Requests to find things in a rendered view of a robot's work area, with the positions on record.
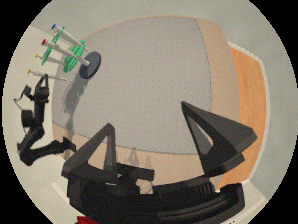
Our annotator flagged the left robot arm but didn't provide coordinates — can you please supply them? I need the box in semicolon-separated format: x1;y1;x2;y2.
17;110;77;166

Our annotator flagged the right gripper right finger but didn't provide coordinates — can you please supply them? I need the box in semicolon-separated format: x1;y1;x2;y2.
181;101;258;173

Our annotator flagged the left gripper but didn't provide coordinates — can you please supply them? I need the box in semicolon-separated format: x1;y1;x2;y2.
24;74;50;114

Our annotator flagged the white pipette with blue button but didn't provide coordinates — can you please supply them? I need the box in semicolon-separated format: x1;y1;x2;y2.
52;24;90;53

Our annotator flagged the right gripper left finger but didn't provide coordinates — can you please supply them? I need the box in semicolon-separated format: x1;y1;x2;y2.
62;123;118;184

